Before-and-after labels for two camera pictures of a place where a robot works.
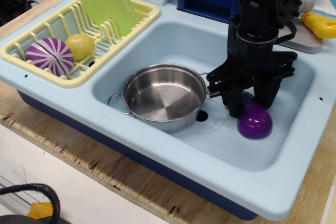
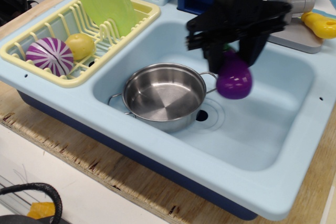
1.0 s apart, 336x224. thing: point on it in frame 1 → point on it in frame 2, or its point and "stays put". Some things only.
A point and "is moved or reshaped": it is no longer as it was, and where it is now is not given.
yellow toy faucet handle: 323,27 stays put
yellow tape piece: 40,210 stays put
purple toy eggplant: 255,121 is moved or reshaped
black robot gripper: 249,61 → 243,9
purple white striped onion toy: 53,53 stays put
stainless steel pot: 164,98 stays put
